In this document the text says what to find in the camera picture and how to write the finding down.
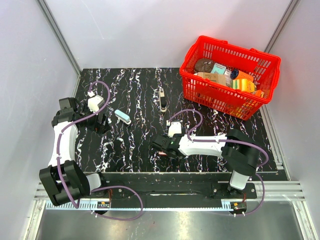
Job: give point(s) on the brown cardboard box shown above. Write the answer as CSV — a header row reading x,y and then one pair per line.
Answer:
x,y
213,77

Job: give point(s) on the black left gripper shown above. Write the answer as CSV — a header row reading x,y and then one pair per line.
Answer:
x,y
99,127

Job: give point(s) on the brown round pouch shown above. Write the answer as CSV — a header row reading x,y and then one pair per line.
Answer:
x,y
204,65

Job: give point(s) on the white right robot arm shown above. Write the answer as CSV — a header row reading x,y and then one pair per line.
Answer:
x,y
235,147

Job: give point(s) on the aluminium frame rail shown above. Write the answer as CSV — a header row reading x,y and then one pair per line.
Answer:
x,y
287,192

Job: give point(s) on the red plastic shopping basket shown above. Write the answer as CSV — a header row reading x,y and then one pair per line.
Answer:
x,y
264,67

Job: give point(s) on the yellow orange box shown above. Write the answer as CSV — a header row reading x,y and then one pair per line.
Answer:
x,y
244,85

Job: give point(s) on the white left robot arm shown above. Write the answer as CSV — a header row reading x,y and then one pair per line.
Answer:
x,y
63,180

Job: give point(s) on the teal small box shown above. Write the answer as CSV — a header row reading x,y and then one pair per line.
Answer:
x,y
218,69

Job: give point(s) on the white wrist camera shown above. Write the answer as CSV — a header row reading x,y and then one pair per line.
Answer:
x,y
94,102
174,127

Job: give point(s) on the light blue stapler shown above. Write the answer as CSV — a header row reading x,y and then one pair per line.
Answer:
x,y
122,116

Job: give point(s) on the beige and black stapler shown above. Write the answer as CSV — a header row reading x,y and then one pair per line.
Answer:
x,y
162,100

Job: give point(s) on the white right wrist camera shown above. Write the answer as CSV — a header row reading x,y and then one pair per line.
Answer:
x,y
174,127

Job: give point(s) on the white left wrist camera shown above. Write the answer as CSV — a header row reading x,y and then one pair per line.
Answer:
x,y
94,102

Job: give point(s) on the red white staple box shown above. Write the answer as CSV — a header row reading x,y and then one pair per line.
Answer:
x,y
161,153

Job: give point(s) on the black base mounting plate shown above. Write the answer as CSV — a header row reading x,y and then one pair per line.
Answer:
x,y
171,190

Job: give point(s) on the orange bottle blue cap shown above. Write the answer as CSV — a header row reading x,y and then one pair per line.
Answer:
x,y
237,74

